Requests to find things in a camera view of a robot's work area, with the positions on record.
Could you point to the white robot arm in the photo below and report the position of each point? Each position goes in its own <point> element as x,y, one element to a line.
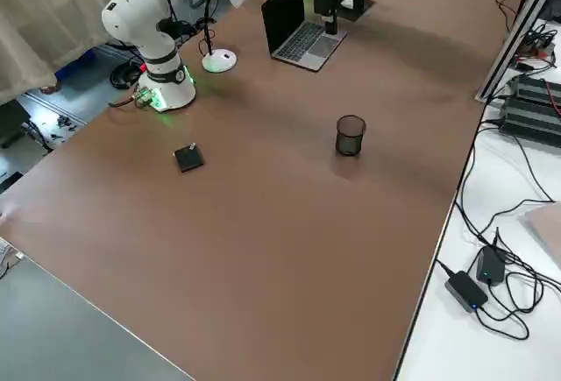
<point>131,17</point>

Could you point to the black mesh pen holder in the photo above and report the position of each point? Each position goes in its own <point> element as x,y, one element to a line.
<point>346,142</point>

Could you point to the white computer mouse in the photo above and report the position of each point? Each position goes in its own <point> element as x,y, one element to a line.
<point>347,3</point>

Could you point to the black mouse mat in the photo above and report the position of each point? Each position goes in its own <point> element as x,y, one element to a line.
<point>346,15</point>

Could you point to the silver open laptop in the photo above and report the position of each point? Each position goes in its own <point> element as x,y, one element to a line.
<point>307,41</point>

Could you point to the white desk lamp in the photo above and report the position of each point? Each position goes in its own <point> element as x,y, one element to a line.
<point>219,62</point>

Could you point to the small black square case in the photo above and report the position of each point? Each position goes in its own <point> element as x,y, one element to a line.
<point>190,162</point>

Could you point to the grey ribbed power supply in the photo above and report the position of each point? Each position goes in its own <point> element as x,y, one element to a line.
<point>530,122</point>
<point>537,87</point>

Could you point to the blue plastic bin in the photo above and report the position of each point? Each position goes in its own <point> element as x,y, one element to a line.
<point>76,65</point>

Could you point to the beige curtain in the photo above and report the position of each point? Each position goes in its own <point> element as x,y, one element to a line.
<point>44,13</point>

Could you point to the black power adapter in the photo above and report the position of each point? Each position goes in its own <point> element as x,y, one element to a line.
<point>491,265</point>
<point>466,291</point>

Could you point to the silver closed laptop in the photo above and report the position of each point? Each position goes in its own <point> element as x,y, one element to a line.
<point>543,227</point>

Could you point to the black box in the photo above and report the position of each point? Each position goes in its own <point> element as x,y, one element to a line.
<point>11,120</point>

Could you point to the grey side table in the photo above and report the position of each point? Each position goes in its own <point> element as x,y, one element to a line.
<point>52,333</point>

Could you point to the aluminium frame post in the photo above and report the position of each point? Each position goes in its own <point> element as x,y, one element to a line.
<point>504,48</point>

